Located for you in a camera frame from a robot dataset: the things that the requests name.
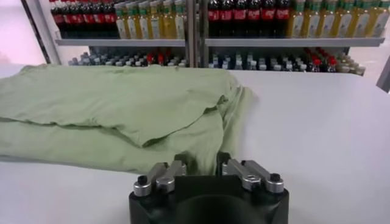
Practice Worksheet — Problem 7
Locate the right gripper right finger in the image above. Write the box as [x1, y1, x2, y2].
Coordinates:
[216, 151, 285, 194]

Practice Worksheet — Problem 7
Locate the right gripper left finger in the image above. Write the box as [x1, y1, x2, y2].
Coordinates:
[133, 153, 187, 197]

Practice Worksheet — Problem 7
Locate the light green shirt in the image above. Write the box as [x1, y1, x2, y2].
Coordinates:
[0, 63, 260, 177]

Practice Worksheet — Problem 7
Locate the grey metal shelf rack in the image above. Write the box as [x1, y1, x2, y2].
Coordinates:
[194, 0, 386, 77]
[54, 0, 196, 68]

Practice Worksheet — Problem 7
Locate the black slanted frame bar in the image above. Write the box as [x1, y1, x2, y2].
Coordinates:
[19, 0, 52, 65]

